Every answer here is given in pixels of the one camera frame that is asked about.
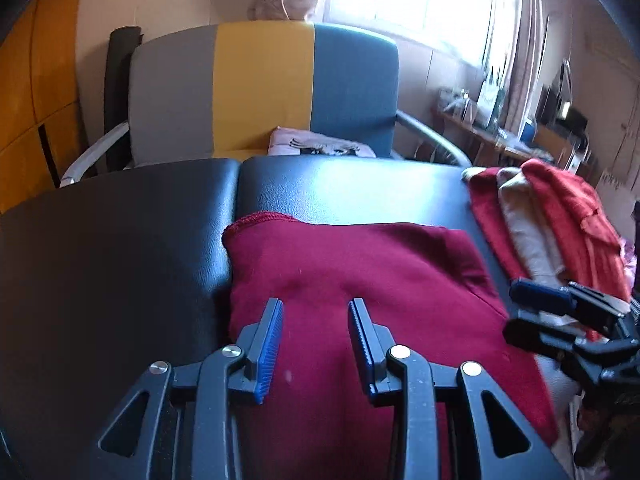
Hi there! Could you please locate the pink printed cloth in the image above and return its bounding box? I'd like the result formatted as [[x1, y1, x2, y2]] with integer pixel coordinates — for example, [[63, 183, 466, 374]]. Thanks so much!
[[267, 127, 377, 159]]

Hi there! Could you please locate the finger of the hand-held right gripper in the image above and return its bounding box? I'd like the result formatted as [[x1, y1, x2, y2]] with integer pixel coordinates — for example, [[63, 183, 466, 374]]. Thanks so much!
[[502, 317, 608, 362], [509, 278, 628, 322]]

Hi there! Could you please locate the pile of red and cream clothes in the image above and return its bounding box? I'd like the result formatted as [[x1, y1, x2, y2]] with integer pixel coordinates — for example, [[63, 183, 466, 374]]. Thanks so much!
[[467, 158, 633, 341]]

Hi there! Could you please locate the beige garment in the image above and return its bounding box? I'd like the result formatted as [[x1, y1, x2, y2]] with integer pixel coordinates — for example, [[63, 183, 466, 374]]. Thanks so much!
[[461, 165, 568, 288]]

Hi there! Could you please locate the bright window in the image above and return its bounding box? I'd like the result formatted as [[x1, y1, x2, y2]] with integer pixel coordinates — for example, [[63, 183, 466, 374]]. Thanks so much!
[[320, 0, 503, 68]]

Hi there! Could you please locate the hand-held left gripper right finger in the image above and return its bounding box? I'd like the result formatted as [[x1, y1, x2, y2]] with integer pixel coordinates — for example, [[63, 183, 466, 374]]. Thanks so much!
[[347, 297, 571, 480]]

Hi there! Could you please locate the grey yellow blue armchair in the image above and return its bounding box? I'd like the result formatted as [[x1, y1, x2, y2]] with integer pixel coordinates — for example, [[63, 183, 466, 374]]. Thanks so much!
[[60, 21, 473, 188]]

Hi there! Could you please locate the dark red embroidered sweater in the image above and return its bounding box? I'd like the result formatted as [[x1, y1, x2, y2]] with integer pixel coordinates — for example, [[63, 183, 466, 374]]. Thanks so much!
[[221, 211, 560, 480]]

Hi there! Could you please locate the striped side curtain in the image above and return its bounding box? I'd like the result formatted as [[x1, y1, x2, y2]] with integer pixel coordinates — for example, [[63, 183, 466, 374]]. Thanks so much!
[[502, 0, 551, 133]]

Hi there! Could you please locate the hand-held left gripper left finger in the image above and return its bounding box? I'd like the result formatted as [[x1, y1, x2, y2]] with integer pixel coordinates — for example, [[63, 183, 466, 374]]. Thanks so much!
[[91, 297, 285, 480]]

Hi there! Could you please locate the cluttered wooden desk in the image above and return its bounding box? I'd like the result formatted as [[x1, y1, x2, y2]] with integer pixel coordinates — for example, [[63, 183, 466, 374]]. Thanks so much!
[[435, 85, 601, 171]]

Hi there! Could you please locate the orange wooden wardrobe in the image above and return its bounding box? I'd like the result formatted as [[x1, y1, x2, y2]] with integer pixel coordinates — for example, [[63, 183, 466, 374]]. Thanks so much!
[[0, 0, 91, 213]]

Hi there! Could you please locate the black rolled mat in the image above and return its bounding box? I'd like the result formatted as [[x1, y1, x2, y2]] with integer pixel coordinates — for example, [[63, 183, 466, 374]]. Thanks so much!
[[104, 26, 145, 173]]

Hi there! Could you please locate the pink crumpled cloth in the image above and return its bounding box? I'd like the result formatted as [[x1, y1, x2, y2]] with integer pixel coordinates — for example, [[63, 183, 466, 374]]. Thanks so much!
[[619, 237, 640, 286]]

